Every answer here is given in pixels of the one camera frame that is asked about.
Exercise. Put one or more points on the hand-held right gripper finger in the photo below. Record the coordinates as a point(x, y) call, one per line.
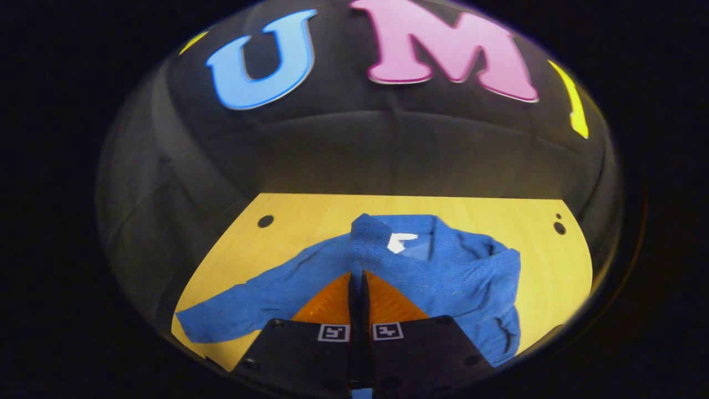
point(355, 332)
point(368, 354)

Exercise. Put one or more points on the blue button shirt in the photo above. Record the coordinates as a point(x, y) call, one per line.
point(443, 277)

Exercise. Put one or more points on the black backdrop cloth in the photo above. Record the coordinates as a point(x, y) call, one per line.
point(354, 149)

